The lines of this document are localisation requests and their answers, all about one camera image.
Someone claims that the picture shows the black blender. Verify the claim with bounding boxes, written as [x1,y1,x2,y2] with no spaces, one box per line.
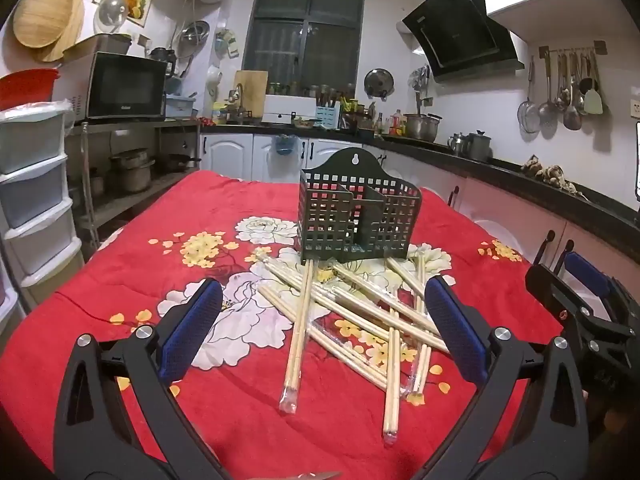
[150,47,178,81]

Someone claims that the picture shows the steel mesh strainer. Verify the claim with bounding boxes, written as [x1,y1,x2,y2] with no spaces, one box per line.
[517,57,541,134]

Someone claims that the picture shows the large steel stock pot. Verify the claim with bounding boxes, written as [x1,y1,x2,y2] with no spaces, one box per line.
[404,113,443,142]

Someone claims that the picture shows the dark kitchen window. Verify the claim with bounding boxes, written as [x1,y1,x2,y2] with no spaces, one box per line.
[243,0,366,96]

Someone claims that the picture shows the steel pot lid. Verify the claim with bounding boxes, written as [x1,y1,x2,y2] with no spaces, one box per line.
[364,68,396,101]

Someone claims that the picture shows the dark green perforated utensil basket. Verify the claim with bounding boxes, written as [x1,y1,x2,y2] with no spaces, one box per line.
[298,149,423,264]

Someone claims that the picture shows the dark serving spoon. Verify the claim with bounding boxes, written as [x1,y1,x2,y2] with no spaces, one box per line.
[564,55,583,131]

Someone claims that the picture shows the steel pots on counter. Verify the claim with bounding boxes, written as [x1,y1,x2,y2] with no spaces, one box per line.
[467,130,495,162]

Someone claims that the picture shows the black wok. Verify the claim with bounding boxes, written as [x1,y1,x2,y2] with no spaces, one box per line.
[162,152,202,172]

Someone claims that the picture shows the hanging steel bowl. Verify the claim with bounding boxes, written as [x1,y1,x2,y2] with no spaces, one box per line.
[177,20,211,61]

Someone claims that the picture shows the blue knife holder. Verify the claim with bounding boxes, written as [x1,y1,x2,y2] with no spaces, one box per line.
[315,100,342,130]

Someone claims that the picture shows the group of condiment bottles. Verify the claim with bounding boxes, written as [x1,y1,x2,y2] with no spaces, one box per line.
[375,109,406,137]

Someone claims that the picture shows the wooden cutting board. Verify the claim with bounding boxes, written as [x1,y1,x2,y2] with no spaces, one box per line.
[234,70,268,118]

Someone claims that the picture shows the red floral blanket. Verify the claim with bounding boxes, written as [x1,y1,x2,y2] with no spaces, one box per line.
[0,170,566,480]

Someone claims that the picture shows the pale green spatula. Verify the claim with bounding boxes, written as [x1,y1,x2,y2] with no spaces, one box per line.
[582,52,606,115]

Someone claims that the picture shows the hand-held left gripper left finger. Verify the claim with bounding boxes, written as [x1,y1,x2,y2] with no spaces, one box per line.
[52,278,224,480]

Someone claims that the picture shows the white lower kitchen cabinets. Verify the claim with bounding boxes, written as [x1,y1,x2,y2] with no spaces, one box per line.
[200,132,640,311]

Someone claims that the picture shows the pile of chopsticks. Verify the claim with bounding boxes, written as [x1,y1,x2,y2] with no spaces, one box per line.
[256,245,451,446]

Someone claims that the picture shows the pale blue storage box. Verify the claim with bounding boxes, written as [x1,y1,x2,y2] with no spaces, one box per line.
[165,94,197,120]

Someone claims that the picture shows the glass pot lid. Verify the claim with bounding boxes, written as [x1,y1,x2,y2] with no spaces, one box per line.
[94,0,130,36]

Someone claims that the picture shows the steel kitchen faucet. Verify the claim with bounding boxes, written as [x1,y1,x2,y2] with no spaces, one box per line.
[229,82,247,121]

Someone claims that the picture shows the black kitchen countertop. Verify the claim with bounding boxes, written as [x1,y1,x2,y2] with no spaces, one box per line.
[200,122,640,248]

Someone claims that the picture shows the metal box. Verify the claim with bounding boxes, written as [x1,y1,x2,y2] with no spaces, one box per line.
[62,32,133,56]

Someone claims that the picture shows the metal storage shelf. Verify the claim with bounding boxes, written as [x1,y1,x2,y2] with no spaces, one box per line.
[65,117,201,241]

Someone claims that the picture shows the white plastic drawer unit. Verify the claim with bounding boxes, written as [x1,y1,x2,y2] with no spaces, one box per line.
[0,100,83,288]

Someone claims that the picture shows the red plastic bucket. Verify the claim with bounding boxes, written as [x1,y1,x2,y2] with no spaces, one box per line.
[0,68,61,111]

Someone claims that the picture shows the white dish cabinet box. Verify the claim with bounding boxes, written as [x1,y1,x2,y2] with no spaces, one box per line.
[262,95,318,126]

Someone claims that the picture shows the wooden utensil hanging rail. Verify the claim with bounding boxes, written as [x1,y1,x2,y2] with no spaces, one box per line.
[539,40,607,57]

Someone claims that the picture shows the steel skimmer ladle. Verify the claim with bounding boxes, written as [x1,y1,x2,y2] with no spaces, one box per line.
[539,55,559,128]

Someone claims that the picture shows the black range hood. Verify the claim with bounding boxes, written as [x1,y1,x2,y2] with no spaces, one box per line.
[402,0,525,83]

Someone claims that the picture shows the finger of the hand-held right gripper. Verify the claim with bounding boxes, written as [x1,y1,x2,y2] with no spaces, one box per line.
[565,252,613,301]
[525,262,594,334]

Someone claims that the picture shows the brown lumpy produce pile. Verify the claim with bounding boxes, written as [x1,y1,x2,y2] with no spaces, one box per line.
[520,157,583,196]

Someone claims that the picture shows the round bamboo tray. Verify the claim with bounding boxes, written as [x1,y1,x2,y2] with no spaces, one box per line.
[12,0,87,63]

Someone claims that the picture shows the black microwave oven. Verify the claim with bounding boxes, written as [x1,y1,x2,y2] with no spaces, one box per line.
[75,51,168,123]

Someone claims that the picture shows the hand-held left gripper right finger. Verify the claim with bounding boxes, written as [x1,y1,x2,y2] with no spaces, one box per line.
[424,275,591,480]

